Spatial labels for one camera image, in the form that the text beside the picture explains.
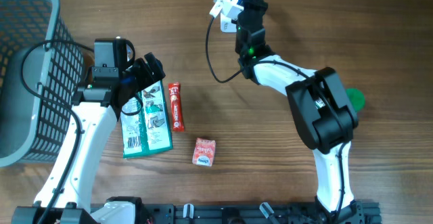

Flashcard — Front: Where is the white barcode scanner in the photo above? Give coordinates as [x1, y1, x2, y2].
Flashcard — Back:
[220, 0, 240, 33]

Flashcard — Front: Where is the red chocolate bar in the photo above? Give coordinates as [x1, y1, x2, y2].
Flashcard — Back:
[168, 83, 185, 132]

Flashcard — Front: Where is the large green white packet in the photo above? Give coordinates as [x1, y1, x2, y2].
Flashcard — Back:
[120, 81, 173, 158]

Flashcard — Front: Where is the green white gum pack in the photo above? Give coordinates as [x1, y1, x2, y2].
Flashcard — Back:
[315, 98, 326, 109]

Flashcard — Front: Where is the green lid jar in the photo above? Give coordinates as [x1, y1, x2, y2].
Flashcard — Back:
[346, 88, 366, 112]

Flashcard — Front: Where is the pink tissue pack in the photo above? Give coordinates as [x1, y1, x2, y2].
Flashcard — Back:
[192, 138, 216, 167]

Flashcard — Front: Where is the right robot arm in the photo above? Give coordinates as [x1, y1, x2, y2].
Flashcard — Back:
[235, 0, 359, 223]

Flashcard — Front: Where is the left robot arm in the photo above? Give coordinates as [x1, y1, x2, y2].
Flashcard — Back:
[12, 39, 165, 223]

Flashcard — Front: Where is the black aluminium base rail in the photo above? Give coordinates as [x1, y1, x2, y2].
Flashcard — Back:
[142, 201, 382, 224]

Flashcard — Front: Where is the grey plastic mesh basket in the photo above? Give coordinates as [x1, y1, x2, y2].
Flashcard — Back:
[1, 0, 85, 167]

